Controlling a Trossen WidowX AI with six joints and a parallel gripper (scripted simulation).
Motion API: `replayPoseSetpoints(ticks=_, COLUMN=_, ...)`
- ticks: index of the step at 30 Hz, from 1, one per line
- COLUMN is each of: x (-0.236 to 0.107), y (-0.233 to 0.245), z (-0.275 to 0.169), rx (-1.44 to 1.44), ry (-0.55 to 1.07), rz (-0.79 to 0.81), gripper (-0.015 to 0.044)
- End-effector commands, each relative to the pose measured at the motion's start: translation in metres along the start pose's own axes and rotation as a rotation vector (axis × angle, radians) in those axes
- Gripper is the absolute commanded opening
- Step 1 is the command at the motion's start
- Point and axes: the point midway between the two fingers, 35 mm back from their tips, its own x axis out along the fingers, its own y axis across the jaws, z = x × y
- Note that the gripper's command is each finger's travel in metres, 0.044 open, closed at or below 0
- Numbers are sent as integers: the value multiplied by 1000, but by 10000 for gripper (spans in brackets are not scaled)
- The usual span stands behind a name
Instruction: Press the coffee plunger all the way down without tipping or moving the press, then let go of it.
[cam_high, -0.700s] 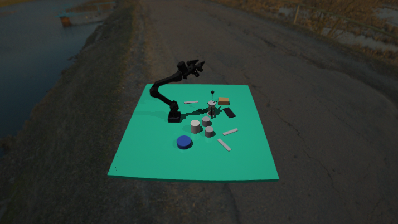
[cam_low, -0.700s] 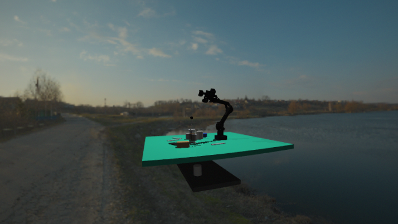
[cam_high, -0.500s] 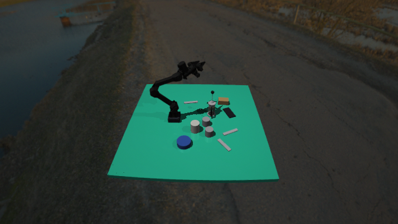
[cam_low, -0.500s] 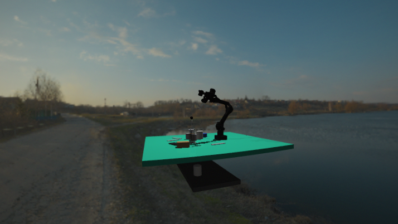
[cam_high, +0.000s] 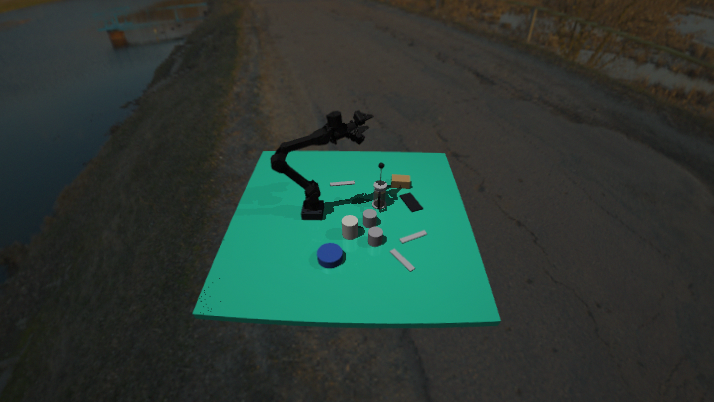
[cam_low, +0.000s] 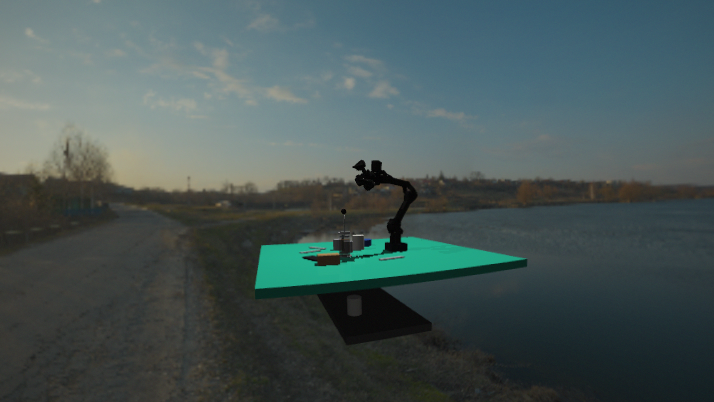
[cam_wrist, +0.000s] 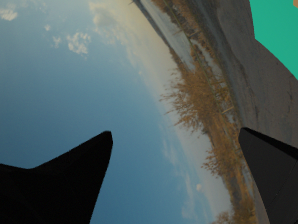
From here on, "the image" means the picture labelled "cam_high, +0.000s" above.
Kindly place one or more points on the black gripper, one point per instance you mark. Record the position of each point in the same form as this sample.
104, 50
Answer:
360, 119

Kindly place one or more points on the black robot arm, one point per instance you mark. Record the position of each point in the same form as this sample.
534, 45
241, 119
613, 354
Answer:
317, 138

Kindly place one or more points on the blue flat cylinder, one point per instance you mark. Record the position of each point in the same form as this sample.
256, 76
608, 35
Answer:
329, 255

